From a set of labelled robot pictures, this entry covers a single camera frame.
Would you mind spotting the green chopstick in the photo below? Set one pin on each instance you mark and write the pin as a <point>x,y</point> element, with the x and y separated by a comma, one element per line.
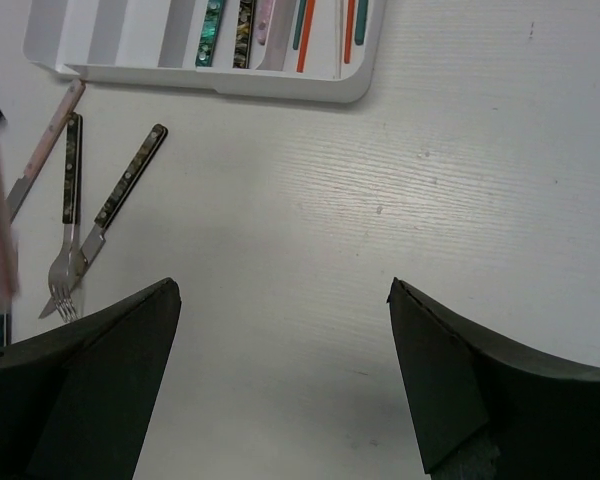
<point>300,14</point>
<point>361,22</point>

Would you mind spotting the pink handled spoon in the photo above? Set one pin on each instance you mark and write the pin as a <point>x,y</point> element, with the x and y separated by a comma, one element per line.
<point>264,9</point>

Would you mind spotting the dark handled spoon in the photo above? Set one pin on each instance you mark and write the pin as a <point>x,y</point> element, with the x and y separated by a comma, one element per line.
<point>243,34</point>

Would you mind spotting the white divided utensil tray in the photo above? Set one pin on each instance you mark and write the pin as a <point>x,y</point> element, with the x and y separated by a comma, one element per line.
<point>321,51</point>

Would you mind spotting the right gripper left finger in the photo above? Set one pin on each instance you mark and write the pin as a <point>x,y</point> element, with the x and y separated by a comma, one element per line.
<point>76,401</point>

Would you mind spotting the green handled spoon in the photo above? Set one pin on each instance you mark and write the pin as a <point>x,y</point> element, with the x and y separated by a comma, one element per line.
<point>209,32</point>

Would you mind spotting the pink handled knife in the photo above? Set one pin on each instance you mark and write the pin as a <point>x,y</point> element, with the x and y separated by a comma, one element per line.
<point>43,149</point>

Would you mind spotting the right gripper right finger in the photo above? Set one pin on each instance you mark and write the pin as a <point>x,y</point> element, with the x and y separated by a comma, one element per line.
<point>485,406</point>

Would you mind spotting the orange chopstick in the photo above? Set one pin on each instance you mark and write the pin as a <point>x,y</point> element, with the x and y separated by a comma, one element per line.
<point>306,30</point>
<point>349,26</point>

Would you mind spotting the dark handled knife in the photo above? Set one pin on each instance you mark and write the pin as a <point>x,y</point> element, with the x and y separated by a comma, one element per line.
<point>90,249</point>

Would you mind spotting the dark handled fork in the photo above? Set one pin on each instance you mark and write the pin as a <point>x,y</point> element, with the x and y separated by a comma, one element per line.
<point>63,269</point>

